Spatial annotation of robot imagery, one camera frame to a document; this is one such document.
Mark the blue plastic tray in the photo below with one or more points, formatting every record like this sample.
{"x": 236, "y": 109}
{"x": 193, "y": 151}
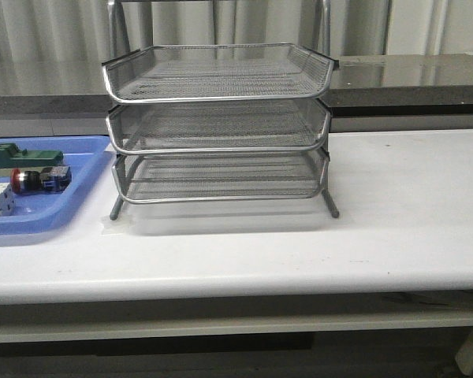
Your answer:
{"x": 87, "y": 157}

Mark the dark rear countertop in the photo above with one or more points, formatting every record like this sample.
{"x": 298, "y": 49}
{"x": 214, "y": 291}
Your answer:
{"x": 361, "y": 86}

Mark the silver mesh tray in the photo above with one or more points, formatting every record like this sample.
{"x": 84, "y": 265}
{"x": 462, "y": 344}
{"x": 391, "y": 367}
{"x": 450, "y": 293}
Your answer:
{"x": 142, "y": 179}
{"x": 203, "y": 73}
{"x": 219, "y": 127}

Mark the red emergency stop button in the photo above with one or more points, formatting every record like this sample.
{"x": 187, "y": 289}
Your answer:
{"x": 52, "y": 179}

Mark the green electrical module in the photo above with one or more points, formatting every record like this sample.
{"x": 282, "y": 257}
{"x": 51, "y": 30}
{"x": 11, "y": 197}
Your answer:
{"x": 11, "y": 156}

